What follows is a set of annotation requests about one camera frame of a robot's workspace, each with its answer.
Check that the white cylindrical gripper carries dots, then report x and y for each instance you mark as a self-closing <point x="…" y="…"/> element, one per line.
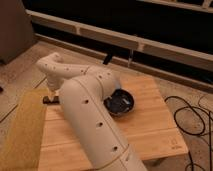
<point x="54" y="83"/>

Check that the dark eraser block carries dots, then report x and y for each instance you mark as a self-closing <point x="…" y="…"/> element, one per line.
<point x="54" y="100"/>

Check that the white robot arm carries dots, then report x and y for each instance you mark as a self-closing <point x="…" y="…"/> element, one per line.
<point x="82" y="90"/>

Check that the black table leg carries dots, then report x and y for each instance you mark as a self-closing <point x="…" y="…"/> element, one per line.
<point x="107" y="59"/>

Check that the grey cabinet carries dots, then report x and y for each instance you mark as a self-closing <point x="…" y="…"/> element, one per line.
<point x="16" y="31"/>

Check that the black round bowl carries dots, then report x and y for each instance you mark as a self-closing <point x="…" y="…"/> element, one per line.
<point x="119" y="103"/>

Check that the yellow-brown mat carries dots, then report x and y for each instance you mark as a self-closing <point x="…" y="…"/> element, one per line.
<point x="21" y="149"/>

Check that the light wooden board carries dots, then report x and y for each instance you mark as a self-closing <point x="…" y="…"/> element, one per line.
<point x="149" y="128"/>

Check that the white shelf rail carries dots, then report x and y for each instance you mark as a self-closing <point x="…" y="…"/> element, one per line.
<point x="170" y="52"/>

